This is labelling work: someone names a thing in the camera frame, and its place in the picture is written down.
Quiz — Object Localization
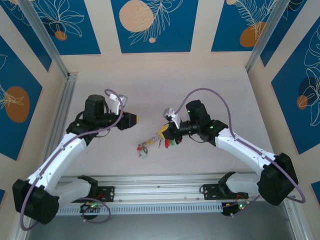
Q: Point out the silver keyring chain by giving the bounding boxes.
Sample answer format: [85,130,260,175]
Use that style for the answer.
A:
[134,133,166,160]

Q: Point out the black mounting plate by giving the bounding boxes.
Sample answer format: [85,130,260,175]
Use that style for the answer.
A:
[201,183,222,201]
[96,185,116,203]

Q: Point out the small circuit board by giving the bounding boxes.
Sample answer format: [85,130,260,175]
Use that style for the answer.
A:
[221,199,250,218]
[79,201,102,213]

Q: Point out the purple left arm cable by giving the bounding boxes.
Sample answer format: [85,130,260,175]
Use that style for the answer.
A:
[19,88,126,231]

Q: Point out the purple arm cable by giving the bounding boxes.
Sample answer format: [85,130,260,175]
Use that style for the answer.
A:
[19,88,126,231]
[173,87,306,219]

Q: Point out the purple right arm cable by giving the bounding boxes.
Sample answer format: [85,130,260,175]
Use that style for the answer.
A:
[173,87,306,219]

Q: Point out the aluminium side rail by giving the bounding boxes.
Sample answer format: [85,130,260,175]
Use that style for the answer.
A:
[48,71,79,163]

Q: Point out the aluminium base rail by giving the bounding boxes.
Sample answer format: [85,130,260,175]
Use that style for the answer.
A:
[53,173,297,204]

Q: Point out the white slotted cable duct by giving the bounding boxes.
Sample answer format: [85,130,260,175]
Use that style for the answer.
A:
[57,202,224,216]

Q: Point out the aluminium frame post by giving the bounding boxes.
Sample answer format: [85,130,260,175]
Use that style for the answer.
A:
[282,198,310,240]
[244,0,291,73]
[17,0,70,79]
[11,219,28,240]

